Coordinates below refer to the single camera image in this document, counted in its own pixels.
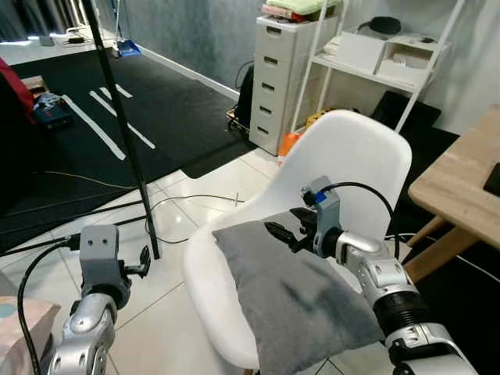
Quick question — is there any white drawer cabinet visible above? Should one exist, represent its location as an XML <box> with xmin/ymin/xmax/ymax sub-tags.
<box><xmin>250</xmin><ymin>14</ymin><xmax>341</xmax><ymax>156</ymax></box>

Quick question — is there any pink dotted pillow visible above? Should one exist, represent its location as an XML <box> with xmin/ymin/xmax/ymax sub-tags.
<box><xmin>0</xmin><ymin>297</ymin><xmax>62</xmax><ymax>375</ymax></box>

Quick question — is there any orange plastic object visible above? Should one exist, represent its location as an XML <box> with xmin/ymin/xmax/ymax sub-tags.
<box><xmin>278</xmin><ymin>131</ymin><xmax>302</xmax><ymax>162</ymax></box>

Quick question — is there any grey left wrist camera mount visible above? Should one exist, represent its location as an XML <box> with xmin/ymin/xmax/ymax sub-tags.
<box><xmin>80</xmin><ymin>225</ymin><xmax>123</xmax><ymax>291</ymax></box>

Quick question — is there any white ladder shelf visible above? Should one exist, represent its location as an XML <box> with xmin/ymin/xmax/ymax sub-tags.
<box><xmin>291</xmin><ymin>0</ymin><xmax>466</xmax><ymax>135</ymax></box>

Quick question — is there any tall white box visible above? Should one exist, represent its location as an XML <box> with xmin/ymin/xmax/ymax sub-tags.
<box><xmin>332</xmin><ymin>31</ymin><xmax>388</xmax><ymax>76</ymax></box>

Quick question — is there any red cloth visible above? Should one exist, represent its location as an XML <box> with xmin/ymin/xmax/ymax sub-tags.
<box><xmin>0</xmin><ymin>59</ymin><xmax>37</xmax><ymax>123</ymax></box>

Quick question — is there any green and pink folded stack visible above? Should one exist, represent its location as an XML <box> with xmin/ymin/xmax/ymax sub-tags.
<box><xmin>262</xmin><ymin>0</ymin><xmax>341</xmax><ymax>23</ymax></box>

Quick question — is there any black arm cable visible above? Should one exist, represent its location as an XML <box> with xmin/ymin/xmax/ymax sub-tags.
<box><xmin>328</xmin><ymin>182</ymin><xmax>400</xmax><ymax>260</ymax></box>
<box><xmin>17</xmin><ymin>234</ymin><xmax>84</xmax><ymax>375</ymax></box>

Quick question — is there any light wooden table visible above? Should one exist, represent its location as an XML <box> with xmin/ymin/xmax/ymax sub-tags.
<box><xmin>405</xmin><ymin>105</ymin><xmax>500</xmax><ymax>284</ymax></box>

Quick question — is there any black bag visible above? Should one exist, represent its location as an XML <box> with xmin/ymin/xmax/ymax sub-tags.
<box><xmin>234</xmin><ymin>62</ymin><xmax>258</xmax><ymax>130</ymax></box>

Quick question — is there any thin yellow floor cable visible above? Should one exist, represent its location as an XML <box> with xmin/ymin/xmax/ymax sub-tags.
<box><xmin>43</xmin><ymin>170</ymin><xmax>138</xmax><ymax>191</ymax></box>

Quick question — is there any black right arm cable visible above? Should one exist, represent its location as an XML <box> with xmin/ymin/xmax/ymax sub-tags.
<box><xmin>328</xmin><ymin>182</ymin><xmax>400</xmax><ymax>260</ymax></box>

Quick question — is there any blue tool case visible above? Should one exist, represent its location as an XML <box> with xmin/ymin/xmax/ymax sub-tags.
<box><xmin>33</xmin><ymin>92</ymin><xmax>73</xmax><ymax>129</ymax></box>

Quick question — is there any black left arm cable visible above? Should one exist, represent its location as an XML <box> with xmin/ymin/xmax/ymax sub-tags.
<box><xmin>17</xmin><ymin>234</ymin><xmax>84</xmax><ymax>375</ymax></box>

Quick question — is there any black tripod stand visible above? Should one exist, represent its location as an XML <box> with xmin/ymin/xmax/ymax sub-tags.
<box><xmin>0</xmin><ymin>0</ymin><xmax>162</xmax><ymax>261</ymax></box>

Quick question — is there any thin white floor cable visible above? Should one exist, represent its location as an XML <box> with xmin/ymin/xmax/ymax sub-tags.
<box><xmin>147</xmin><ymin>193</ymin><xmax>248</xmax><ymax>237</ymax></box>

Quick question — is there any flat white box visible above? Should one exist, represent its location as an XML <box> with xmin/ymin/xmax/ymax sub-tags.
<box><xmin>375</xmin><ymin>39</ymin><xmax>440</xmax><ymax>88</ymax></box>

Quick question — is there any grey square pillow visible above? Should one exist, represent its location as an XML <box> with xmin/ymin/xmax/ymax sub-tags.
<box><xmin>212</xmin><ymin>219</ymin><xmax>386</xmax><ymax>375</ymax></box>

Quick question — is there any white plastic shell chair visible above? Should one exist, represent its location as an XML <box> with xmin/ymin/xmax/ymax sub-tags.
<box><xmin>182</xmin><ymin>109</ymin><xmax>413</xmax><ymax>370</ymax></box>

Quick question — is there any blue dustpan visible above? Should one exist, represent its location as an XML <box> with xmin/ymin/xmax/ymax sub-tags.
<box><xmin>113</xmin><ymin>39</ymin><xmax>142</xmax><ymax>59</ymax></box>

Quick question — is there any black flat device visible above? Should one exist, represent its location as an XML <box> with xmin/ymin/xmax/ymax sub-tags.
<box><xmin>484</xmin><ymin>162</ymin><xmax>500</xmax><ymax>197</ymax></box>

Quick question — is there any black rug with white stripes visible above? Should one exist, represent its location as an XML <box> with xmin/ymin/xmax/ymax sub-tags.
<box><xmin>0</xmin><ymin>51</ymin><xmax>255</xmax><ymax>252</ymax></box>

